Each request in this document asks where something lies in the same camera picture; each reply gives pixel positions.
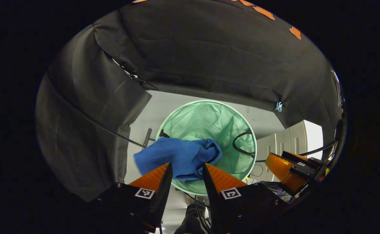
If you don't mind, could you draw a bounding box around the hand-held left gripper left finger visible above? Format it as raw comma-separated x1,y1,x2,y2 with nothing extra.
94,162,173,233

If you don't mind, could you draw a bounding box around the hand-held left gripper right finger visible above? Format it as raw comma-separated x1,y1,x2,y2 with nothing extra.
202,162,288,233

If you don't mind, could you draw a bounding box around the blue corduroy jacket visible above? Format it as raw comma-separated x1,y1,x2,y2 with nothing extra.
134,137,223,182

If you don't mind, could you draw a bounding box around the green fabric laundry hamper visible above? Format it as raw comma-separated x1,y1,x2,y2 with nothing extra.
156,100,258,196

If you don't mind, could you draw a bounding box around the black metal clothes rack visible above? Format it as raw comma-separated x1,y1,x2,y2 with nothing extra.
47,75,338,163

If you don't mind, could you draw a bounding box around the white grooved cabinet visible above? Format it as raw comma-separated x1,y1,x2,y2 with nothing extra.
256,120,323,182

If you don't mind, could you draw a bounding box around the black backdrop cloth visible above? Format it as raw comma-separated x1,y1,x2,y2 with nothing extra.
35,0,345,202

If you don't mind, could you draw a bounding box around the black cable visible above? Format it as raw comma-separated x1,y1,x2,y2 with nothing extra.
183,192,211,234

